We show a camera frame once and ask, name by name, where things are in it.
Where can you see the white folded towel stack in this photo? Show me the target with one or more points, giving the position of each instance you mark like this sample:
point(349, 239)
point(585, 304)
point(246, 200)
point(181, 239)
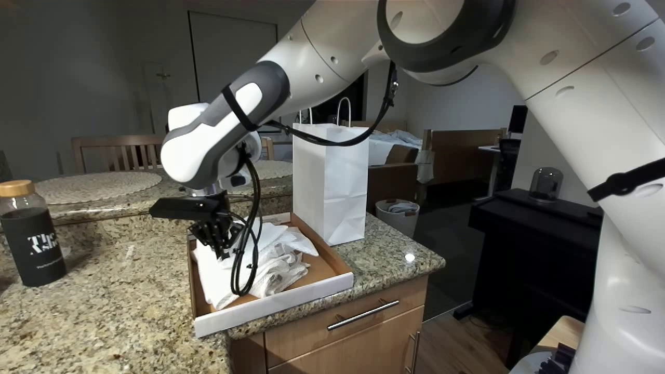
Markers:
point(287, 272)

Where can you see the white trash bin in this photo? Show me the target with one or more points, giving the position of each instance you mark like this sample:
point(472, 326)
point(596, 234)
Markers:
point(397, 219)

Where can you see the clear glass jar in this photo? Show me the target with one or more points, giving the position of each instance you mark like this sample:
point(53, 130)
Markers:
point(545, 181)

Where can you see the wooden counter cabinet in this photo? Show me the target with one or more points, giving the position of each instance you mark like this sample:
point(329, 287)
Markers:
point(313, 345)

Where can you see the black perforated wrist plate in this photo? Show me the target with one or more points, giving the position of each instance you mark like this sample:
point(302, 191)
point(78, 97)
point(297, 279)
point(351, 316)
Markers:
point(180, 208)

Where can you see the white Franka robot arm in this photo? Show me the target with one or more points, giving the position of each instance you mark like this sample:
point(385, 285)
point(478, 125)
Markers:
point(554, 69)

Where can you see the wooden chair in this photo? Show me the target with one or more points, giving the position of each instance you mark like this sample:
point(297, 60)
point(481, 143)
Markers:
point(117, 143)

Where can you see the wooden tray box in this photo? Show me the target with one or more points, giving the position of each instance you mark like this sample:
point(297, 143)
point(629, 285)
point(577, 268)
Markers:
point(263, 312)

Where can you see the black speaker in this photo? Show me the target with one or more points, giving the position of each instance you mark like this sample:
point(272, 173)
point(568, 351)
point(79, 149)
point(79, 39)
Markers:
point(519, 119)

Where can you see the black piano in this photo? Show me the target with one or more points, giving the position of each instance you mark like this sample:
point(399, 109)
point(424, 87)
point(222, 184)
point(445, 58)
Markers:
point(534, 250)

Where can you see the white paper bag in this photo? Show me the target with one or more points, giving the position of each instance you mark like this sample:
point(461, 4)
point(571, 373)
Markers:
point(329, 194)

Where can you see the large round woven placemat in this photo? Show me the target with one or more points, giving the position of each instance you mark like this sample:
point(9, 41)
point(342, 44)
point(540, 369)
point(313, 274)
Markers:
point(97, 188)

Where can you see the brown cardboard box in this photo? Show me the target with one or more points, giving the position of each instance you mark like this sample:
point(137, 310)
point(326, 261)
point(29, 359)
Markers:
point(403, 155)

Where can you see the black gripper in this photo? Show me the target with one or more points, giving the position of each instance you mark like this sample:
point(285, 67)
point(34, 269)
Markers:
point(215, 222)

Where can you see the dark blue object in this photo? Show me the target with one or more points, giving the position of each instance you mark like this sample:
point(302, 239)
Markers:
point(547, 362)

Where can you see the thin coat stand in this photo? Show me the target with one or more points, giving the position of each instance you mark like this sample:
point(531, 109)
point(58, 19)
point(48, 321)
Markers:
point(166, 94)

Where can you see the light wooden board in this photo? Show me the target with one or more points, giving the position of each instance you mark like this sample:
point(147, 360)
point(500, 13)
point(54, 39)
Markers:
point(559, 334)

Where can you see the glass jar with black sleeve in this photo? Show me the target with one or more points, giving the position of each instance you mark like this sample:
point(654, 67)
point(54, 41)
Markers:
point(32, 250)

